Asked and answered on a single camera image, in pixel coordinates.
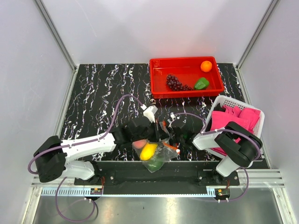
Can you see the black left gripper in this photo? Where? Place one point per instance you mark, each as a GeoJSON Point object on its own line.
{"type": "Point", "coordinates": [154, 138]}

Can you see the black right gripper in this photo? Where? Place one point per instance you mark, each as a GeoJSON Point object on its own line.
{"type": "Point", "coordinates": [172, 130]}

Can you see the yellow fake banana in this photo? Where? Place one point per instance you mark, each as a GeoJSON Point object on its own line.
{"type": "Point", "coordinates": [148, 151]}

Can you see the clear zip bag orange seal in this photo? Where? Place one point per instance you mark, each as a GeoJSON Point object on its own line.
{"type": "Point", "coordinates": [164, 152]}

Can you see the green fake lime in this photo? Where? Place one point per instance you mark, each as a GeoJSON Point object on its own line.
{"type": "Point", "coordinates": [154, 165]}

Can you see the dark purple fake grapes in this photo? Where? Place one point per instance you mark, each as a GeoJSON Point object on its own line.
{"type": "Point", "coordinates": [175, 85]}

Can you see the green fake pepper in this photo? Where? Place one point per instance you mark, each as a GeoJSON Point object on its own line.
{"type": "Point", "coordinates": [201, 84]}

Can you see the orange fake fruit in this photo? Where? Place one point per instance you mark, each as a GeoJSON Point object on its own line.
{"type": "Point", "coordinates": [206, 66]}

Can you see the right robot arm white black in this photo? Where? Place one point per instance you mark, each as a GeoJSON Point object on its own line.
{"type": "Point", "coordinates": [240, 146]}

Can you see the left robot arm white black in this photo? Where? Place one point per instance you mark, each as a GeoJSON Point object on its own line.
{"type": "Point", "coordinates": [60, 158]}

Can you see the pink fake peach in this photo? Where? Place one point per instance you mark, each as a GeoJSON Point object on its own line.
{"type": "Point", "coordinates": [139, 144]}

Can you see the white perforated plastic basket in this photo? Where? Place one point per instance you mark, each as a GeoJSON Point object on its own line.
{"type": "Point", "coordinates": [207, 142]}

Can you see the red plastic tray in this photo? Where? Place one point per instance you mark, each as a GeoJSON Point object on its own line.
{"type": "Point", "coordinates": [187, 70]}

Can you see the pink cloth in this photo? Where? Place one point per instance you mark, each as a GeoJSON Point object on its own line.
{"type": "Point", "coordinates": [222, 115]}

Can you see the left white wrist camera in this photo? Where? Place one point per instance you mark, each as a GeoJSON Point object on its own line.
{"type": "Point", "coordinates": [149, 112]}

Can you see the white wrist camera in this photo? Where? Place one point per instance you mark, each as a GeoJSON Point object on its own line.
{"type": "Point", "coordinates": [149, 112]}
{"type": "Point", "coordinates": [173, 117]}

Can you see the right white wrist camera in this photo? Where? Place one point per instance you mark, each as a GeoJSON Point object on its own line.
{"type": "Point", "coordinates": [173, 117]}

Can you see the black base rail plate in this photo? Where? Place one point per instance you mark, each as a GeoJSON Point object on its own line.
{"type": "Point", "coordinates": [194, 172]}

